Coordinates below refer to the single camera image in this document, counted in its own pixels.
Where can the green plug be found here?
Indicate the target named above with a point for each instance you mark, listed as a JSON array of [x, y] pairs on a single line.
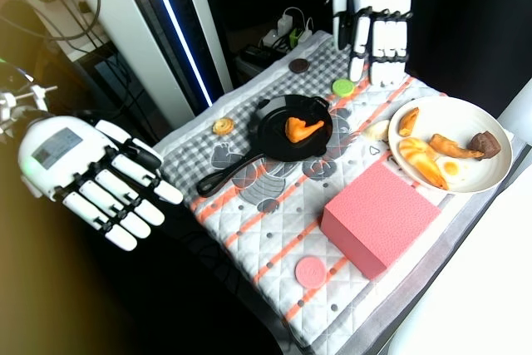
[[295, 37]]

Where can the brown toy fried wing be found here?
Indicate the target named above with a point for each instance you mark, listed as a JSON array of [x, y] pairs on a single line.
[[449, 145]]

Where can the brown round disc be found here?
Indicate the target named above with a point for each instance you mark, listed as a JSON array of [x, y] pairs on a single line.
[[298, 65]]

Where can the white pillar with blue light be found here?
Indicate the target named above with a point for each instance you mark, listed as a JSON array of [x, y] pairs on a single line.
[[124, 18]]

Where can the green round disc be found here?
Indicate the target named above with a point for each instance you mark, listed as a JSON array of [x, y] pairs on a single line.
[[343, 87]]

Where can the toy fried egg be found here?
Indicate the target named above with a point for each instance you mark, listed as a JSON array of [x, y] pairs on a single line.
[[451, 168]]

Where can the white round plate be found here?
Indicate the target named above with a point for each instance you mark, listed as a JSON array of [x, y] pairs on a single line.
[[457, 122]]

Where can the dark brown toy meat piece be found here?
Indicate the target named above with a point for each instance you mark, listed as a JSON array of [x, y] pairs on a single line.
[[486, 143]]

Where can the orange toy chicken leg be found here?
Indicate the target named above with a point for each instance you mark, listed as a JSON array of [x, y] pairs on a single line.
[[297, 130]]

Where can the black power adapter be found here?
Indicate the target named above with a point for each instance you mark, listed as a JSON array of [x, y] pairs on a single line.
[[257, 54]]

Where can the white power strip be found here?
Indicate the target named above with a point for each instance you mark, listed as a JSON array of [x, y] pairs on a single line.
[[272, 38]]

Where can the grey table cloth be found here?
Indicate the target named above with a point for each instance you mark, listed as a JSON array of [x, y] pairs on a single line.
[[415, 288]]

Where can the pink round disc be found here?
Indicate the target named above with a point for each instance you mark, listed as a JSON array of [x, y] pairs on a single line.
[[310, 272]]

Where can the white toy dumpling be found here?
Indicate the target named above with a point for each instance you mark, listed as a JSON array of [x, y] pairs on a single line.
[[377, 130]]

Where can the orange striped toy shrimp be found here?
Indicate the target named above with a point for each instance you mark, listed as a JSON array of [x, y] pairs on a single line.
[[420, 155]]

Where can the yellow swirl toy cookie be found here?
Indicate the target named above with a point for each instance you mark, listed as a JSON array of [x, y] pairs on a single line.
[[223, 126]]

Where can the white charger plug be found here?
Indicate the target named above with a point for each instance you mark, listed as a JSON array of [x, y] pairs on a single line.
[[285, 24]]

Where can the black frying pan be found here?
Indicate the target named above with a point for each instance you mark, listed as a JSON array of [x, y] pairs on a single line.
[[274, 143]]

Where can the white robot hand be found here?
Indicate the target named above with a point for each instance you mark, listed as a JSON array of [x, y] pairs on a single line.
[[70, 155], [382, 1]]

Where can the grey quilt with bear print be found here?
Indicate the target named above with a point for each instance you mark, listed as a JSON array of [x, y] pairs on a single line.
[[270, 247]]

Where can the pink foam block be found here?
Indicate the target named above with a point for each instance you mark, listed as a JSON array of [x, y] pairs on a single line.
[[374, 213]]

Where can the orange toy fried dumpling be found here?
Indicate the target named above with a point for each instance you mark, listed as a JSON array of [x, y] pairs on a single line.
[[408, 122]]

